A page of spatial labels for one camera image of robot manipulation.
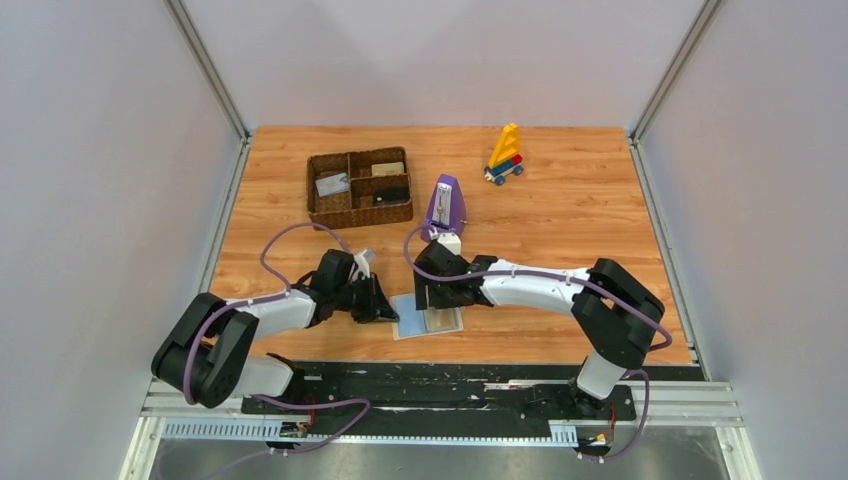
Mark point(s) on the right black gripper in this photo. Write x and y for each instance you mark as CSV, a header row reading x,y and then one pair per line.
x,y
431,285

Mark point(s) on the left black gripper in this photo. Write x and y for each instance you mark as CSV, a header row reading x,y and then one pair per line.
x,y
369,299

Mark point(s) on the white card holder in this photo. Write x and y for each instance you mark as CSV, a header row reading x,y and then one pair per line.
x,y
411,321

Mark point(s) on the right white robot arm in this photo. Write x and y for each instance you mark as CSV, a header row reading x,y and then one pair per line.
x,y
620,317

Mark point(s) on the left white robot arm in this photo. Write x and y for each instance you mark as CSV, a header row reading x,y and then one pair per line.
x,y
206,356

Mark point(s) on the beige card in basket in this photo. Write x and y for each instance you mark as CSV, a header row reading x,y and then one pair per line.
x,y
388,169

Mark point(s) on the grey card in basket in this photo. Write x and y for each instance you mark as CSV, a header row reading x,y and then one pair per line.
x,y
333,184

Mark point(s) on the purple metronome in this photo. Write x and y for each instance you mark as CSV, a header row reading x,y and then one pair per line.
x,y
447,208

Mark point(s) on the brown wicker divided basket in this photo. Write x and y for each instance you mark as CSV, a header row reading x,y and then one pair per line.
x,y
354,208

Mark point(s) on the colourful toy block car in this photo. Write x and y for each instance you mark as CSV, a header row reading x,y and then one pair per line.
x,y
506,158

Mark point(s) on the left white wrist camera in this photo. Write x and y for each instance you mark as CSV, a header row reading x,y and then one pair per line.
x,y
362,261

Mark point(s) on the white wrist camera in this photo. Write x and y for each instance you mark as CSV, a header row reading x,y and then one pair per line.
x,y
362,261
450,240

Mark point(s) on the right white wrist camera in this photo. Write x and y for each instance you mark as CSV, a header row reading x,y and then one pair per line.
x,y
450,240

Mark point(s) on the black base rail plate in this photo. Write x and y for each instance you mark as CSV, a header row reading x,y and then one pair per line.
x,y
449,399

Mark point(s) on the white slotted cable duct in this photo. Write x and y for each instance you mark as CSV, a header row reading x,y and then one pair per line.
x,y
560,435

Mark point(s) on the right aluminium frame post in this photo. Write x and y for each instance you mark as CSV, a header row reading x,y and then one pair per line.
x,y
680,59

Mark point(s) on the aluminium frame post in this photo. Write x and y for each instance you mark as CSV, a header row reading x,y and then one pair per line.
x,y
680,59
206,64

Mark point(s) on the left aluminium frame post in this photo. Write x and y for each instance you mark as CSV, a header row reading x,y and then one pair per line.
x,y
206,64

